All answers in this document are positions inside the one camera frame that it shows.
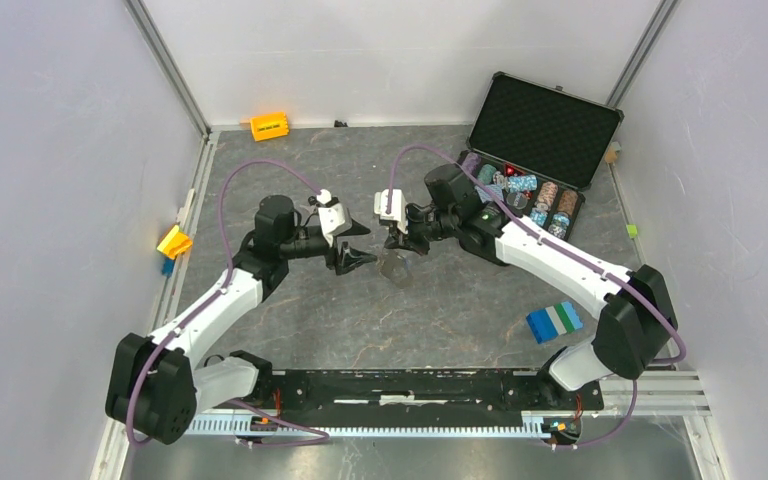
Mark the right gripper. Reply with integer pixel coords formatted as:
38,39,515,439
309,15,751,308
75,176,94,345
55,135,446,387
385,205,458,257

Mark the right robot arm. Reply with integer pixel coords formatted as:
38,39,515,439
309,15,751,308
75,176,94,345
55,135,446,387
374,164,686,408

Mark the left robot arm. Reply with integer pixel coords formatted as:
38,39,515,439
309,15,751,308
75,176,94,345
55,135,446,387
105,194,376,445

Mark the orange toy block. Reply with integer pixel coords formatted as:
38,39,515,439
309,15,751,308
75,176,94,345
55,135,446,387
249,112,290,142

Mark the black poker chip case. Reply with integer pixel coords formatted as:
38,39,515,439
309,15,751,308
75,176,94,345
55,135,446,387
458,72,625,240

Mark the blue green brick stack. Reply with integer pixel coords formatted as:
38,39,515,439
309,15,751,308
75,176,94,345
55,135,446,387
526,301,583,344

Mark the yellow orange block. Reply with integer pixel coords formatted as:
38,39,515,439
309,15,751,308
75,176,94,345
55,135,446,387
156,224,193,260

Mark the small blue block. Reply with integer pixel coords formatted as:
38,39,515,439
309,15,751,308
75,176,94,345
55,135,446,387
161,258,175,277

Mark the tan cube by case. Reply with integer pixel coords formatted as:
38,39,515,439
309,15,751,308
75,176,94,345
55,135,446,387
603,141,622,164

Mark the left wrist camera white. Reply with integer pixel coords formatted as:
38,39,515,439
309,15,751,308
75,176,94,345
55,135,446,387
314,189,353,246

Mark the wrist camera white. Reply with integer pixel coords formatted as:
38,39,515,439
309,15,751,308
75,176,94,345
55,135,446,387
314,189,353,246
373,189,408,234

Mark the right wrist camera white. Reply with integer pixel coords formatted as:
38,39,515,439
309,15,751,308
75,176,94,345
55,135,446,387
373,189,408,234

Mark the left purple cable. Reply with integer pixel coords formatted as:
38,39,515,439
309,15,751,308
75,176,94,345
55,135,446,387
124,158,322,448

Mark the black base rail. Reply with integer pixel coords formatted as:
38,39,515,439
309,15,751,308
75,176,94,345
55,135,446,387
244,368,604,428

